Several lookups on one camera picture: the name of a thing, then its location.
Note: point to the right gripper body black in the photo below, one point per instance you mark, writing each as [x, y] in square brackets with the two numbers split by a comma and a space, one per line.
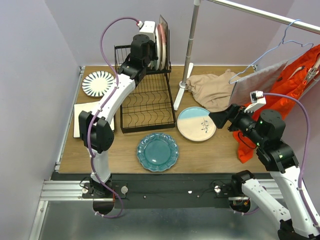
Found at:
[242, 120]

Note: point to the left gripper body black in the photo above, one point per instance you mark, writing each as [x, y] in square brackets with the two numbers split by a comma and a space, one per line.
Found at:
[152, 56]

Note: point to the beige plate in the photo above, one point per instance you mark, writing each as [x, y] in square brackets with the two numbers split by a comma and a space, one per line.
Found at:
[195, 124]

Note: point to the white blue striped plate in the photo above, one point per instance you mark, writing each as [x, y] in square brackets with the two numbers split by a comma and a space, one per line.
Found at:
[97, 83]

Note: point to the teal scalloped plate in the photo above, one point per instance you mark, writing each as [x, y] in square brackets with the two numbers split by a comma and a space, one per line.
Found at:
[157, 152]

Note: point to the large white black-rimmed plate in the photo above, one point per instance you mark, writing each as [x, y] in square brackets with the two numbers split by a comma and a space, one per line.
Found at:
[113, 125]

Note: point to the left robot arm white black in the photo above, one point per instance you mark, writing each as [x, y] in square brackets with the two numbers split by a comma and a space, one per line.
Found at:
[94, 126]

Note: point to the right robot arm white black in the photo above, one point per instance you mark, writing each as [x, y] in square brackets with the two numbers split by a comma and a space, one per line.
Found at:
[297, 219]

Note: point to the silver clothes rack stand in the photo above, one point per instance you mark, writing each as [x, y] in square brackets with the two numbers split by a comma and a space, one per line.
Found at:
[188, 66]

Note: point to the pink plate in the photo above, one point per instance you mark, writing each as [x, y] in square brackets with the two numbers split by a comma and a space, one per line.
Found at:
[162, 38]

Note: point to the beige cloth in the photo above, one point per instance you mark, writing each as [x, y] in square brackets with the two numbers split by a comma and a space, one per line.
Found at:
[211, 91]

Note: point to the grey cloth on hanger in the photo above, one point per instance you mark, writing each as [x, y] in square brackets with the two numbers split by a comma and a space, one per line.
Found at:
[261, 80]

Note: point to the orange garment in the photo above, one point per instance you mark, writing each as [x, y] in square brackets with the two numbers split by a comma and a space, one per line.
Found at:
[290, 82]

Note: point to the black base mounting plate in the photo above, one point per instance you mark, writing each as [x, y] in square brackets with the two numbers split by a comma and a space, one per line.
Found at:
[168, 190]

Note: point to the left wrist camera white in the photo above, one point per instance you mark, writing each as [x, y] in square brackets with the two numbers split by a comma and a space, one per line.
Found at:
[148, 28]

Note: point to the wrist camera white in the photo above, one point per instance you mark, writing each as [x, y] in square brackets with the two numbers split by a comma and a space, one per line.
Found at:
[148, 28]
[257, 101]

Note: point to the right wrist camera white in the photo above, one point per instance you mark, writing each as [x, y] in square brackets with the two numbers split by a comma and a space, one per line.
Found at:
[257, 101]

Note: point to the black wire dish rack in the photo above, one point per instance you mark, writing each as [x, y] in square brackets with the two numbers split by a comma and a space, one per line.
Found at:
[150, 105]

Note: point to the aluminium rail frame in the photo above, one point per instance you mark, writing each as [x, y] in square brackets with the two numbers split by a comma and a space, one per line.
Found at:
[61, 187]

